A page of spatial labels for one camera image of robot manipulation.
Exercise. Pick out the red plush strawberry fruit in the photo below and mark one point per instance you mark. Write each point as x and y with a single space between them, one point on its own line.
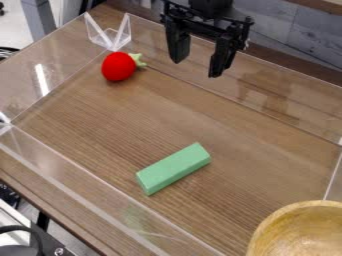
121 64

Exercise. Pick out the wooden bowl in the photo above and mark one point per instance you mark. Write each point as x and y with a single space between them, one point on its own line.
303 229

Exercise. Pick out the grey table leg post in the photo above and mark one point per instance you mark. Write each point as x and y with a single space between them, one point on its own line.
39 17

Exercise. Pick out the clear acrylic enclosure wall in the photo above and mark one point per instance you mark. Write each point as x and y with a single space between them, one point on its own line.
78 134

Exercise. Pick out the green rectangular block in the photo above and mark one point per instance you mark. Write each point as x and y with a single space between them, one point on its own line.
169 170

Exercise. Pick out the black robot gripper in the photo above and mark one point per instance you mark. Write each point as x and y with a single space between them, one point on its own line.
206 18

